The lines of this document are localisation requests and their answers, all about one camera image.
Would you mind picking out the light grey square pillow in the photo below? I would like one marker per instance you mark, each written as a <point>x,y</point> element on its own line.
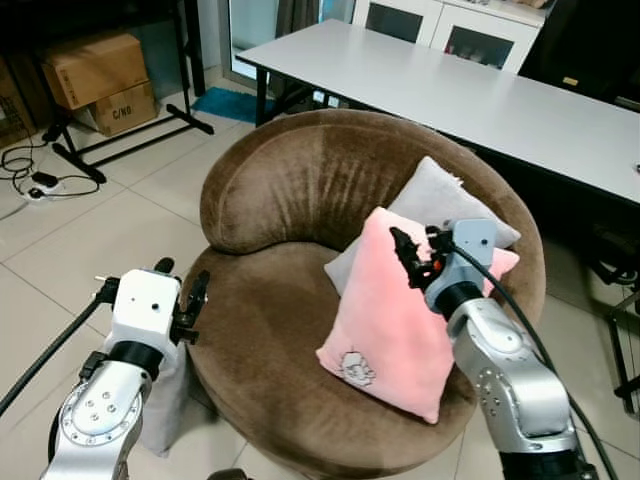
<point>435,190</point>

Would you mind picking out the small printed cardboard box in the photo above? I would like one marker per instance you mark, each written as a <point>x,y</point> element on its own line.
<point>125,112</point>

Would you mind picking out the large plain cardboard box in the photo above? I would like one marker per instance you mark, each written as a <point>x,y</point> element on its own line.
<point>95,68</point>

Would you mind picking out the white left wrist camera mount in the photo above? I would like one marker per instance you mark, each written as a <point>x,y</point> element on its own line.
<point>145,305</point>

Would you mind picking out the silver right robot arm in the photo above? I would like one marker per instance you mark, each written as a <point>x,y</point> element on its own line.
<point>510,390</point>

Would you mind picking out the grey velvet pillow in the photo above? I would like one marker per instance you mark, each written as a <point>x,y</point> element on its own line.
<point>165,400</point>

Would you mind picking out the black metal frame chair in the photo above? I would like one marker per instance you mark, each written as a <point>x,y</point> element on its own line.
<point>615,262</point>

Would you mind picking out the long white table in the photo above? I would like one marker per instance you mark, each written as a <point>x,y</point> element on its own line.
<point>450,100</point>

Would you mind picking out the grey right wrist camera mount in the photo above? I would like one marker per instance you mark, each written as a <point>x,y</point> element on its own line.
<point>468,250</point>

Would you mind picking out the round brown sofa chair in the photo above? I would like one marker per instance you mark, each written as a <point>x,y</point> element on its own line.
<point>290,190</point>

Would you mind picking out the black metal rack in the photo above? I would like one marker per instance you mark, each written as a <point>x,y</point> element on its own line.
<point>184,60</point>

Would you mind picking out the pink pillow with sheep print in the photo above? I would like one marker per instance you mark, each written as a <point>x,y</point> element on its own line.
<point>385,320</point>

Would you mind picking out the white glass-door cabinet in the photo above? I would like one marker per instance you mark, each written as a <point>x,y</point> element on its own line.
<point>440,20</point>

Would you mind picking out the white power strip with plug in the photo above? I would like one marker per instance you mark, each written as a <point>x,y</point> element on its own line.
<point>42,183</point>

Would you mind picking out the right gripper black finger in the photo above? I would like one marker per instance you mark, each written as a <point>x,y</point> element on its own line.
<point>434,238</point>
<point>402,246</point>

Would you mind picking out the black furniture panel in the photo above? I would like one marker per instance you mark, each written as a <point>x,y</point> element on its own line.
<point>590,45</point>

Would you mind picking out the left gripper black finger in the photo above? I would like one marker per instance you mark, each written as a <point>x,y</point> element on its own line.
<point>198,290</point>
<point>163,266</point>

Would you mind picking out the teal floor mat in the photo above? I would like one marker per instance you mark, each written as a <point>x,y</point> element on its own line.
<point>225,103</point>

